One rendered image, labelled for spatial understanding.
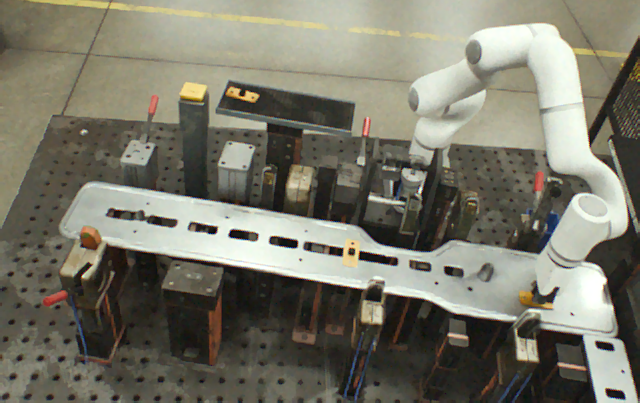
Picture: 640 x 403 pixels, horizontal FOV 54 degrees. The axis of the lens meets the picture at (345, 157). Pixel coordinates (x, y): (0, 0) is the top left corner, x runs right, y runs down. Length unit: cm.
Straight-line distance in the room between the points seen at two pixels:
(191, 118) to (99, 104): 185
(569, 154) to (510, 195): 96
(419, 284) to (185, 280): 55
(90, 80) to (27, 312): 208
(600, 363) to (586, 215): 40
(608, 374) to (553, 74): 69
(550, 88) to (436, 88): 47
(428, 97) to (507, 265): 51
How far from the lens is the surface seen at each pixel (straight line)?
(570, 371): 161
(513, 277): 168
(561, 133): 140
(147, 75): 379
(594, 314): 171
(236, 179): 164
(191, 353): 172
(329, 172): 167
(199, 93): 176
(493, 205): 227
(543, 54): 141
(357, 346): 152
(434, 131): 194
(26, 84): 382
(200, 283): 148
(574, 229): 141
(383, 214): 175
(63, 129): 239
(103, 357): 177
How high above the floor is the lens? 223
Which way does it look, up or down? 42 degrees down
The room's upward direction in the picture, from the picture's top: 11 degrees clockwise
